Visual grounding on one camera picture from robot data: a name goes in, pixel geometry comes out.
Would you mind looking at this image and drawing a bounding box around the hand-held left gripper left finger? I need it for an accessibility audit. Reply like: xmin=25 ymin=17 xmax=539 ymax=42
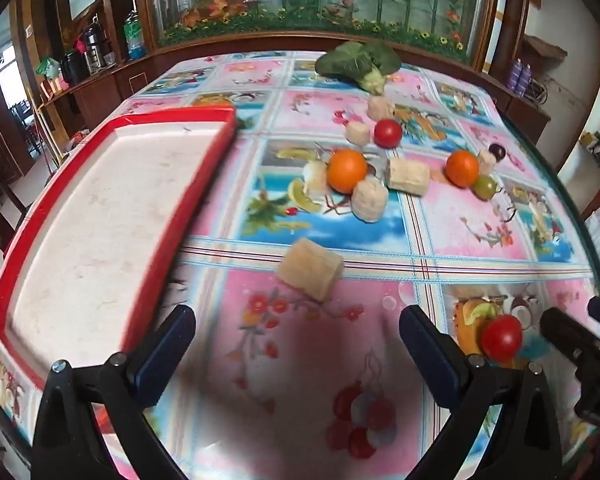
xmin=32 ymin=304 xmax=197 ymax=480

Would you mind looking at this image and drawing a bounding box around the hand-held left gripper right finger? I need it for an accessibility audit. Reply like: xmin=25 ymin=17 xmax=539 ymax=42
xmin=399 ymin=304 xmax=563 ymax=480

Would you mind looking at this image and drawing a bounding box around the red tomato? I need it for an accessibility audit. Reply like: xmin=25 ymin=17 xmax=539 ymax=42
xmin=374 ymin=119 xmax=404 ymax=149
xmin=480 ymin=314 xmax=524 ymax=364

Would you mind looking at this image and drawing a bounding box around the red rimmed white tray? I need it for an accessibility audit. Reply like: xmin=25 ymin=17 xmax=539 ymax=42
xmin=0 ymin=106 xmax=239 ymax=392

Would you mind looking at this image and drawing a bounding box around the printed fruit pattern tablecloth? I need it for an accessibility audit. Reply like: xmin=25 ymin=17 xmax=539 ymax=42
xmin=0 ymin=50 xmax=600 ymax=480

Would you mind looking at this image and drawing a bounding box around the green round fruit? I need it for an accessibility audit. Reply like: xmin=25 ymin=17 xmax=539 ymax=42
xmin=471 ymin=175 xmax=499 ymax=200

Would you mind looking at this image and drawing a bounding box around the orange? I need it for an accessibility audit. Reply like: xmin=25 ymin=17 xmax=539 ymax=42
xmin=445 ymin=149 xmax=481 ymax=189
xmin=326 ymin=149 xmax=369 ymax=194

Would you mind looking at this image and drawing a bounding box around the black kettle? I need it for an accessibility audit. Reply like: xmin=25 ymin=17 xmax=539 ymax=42
xmin=60 ymin=50 xmax=89 ymax=86

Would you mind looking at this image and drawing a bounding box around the green broccoli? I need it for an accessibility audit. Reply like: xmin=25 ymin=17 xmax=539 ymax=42
xmin=314 ymin=41 xmax=402 ymax=96

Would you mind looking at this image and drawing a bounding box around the green bag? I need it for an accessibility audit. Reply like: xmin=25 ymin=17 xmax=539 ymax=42
xmin=35 ymin=56 xmax=62 ymax=81

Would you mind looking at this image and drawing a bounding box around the dark steel thermos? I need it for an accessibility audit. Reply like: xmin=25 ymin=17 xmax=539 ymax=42
xmin=82 ymin=21 xmax=107 ymax=74

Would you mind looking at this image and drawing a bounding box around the green plastic bottle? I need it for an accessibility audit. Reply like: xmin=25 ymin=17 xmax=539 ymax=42
xmin=124 ymin=12 xmax=146 ymax=60

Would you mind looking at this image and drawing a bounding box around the painted bamboo glass panel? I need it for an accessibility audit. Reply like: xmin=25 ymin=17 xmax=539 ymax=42
xmin=145 ymin=0 xmax=497 ymax=55

